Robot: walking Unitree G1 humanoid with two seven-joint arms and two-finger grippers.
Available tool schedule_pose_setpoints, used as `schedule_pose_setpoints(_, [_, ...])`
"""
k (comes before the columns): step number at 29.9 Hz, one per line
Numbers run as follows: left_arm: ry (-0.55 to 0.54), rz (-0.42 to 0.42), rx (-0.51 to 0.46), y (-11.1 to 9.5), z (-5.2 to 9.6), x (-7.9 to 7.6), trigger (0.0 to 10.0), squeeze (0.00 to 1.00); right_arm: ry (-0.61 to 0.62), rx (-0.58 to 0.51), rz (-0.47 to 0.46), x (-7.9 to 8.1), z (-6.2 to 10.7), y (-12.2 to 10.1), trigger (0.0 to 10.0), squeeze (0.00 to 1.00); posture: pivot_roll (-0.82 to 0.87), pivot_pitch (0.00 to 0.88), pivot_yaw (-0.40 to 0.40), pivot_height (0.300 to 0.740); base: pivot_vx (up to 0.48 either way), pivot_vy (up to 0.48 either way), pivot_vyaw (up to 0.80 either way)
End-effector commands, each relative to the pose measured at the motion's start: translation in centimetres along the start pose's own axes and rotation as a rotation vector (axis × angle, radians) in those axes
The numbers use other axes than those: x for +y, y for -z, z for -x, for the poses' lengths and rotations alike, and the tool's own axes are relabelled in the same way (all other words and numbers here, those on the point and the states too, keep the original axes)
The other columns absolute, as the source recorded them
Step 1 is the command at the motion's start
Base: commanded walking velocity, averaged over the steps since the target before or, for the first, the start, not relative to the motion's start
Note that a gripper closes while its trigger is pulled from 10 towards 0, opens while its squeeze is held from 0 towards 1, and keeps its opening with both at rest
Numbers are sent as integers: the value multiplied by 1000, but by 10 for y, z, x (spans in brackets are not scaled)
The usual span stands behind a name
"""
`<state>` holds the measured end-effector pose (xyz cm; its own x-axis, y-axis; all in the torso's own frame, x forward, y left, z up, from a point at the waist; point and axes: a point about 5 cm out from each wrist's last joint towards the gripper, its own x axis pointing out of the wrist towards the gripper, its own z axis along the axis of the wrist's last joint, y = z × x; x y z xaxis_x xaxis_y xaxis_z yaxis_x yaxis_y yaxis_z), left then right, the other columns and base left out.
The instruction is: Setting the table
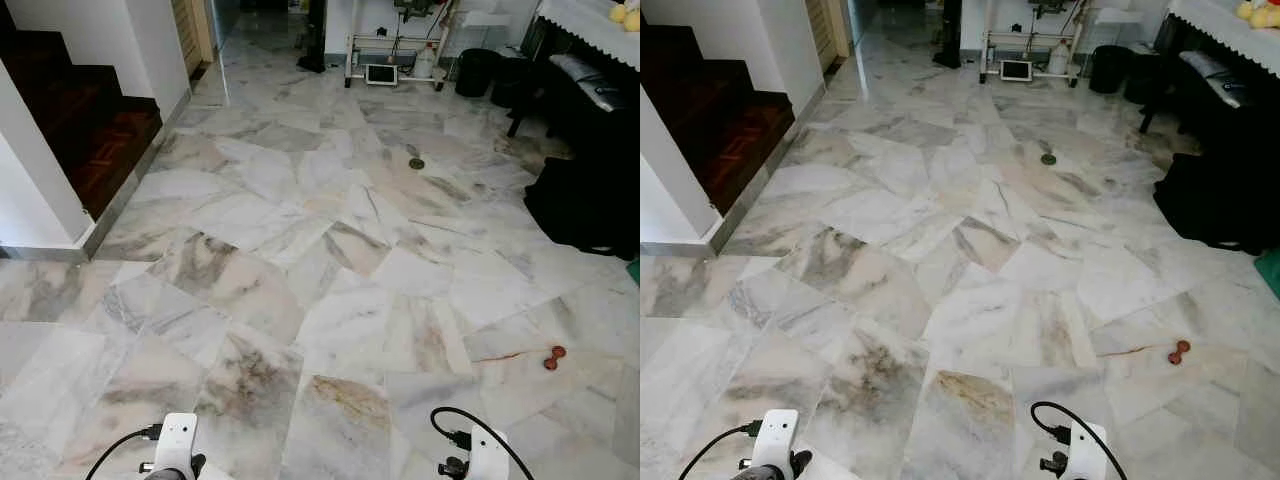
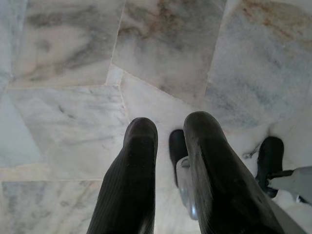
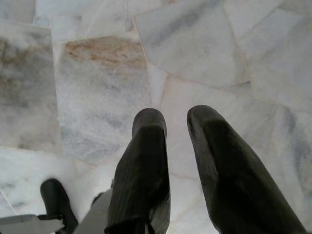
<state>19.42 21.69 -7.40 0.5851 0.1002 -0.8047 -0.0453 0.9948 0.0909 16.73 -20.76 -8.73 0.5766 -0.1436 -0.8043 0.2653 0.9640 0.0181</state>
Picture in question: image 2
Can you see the robot right foot black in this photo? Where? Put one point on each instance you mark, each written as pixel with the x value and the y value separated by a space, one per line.
pixel 270 151

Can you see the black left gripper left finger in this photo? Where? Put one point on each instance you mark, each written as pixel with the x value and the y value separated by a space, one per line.
pixel 131 170

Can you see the robot left foot black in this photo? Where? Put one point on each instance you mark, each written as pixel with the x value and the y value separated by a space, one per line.
pixel 176 146

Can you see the robot foot black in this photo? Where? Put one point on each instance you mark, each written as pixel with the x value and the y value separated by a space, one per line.
pixel 176 146
pixel 270 151

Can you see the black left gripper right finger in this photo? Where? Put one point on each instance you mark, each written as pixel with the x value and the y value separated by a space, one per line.
pixel 214 175

